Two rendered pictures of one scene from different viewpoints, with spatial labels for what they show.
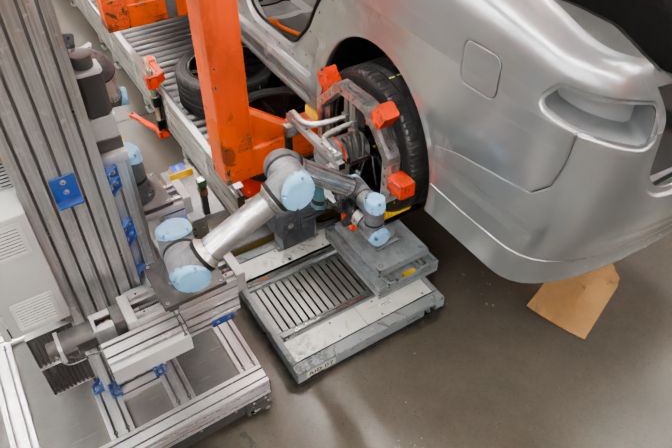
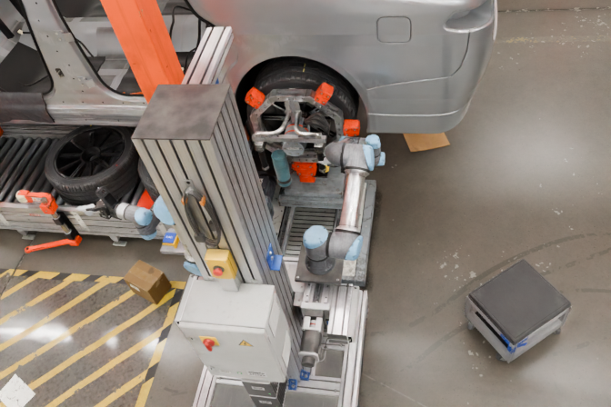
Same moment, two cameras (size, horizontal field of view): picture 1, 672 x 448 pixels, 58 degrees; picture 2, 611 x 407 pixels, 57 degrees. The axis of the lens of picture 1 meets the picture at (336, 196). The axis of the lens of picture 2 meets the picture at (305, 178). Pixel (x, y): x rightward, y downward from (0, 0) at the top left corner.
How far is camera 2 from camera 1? 165 cm
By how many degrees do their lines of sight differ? 29
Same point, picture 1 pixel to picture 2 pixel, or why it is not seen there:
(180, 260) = (346, 243)
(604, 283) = not seen: hidden behind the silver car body
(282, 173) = (357, 153)
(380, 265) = (337, 190)
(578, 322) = (438, 139)
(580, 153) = (473, 39)
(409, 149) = (345, 104)
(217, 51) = not seen: hidden behind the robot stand
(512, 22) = not seen: outside the picture
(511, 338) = (422, 173)
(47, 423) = not seen: outside the picture
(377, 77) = (297, 75)
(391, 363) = (390, 234)
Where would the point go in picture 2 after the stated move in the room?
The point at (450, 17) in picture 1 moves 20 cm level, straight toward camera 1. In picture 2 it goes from (359, 12) to (387, 27)
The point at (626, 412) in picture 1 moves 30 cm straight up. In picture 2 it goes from (499, 160) to (505, 130)
